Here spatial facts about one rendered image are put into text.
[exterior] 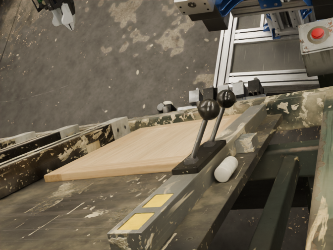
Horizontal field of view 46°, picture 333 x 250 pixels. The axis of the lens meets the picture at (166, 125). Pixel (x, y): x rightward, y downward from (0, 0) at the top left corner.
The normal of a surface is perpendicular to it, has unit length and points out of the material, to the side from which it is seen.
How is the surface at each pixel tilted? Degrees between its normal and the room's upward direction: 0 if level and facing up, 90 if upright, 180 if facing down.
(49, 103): 0
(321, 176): 57
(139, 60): 0
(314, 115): 33
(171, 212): 90
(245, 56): 0
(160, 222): 90
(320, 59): 90
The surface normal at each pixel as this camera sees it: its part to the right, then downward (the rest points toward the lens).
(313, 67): -0.04, 0.93
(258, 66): -0.43, -0.36
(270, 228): -0.20, -0.97
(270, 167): -0.38, 0.21
